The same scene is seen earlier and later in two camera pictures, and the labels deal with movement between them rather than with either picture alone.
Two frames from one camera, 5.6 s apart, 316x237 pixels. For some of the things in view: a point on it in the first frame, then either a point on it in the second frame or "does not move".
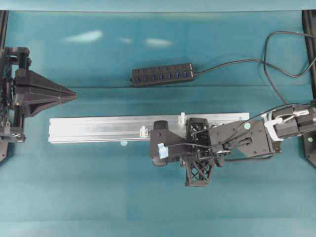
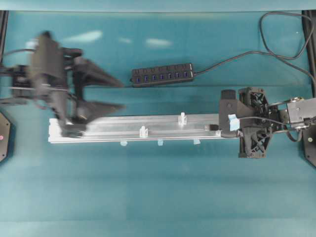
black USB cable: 266,63 -> 271,53
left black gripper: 46,94 -> 81,72
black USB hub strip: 151,76 does not move
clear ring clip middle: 181,118 does not move
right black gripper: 200,153 -> 257,119
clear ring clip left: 143,132 does not move
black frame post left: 4,18 does not move
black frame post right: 309,27 does not move
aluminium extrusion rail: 62,130 does not move
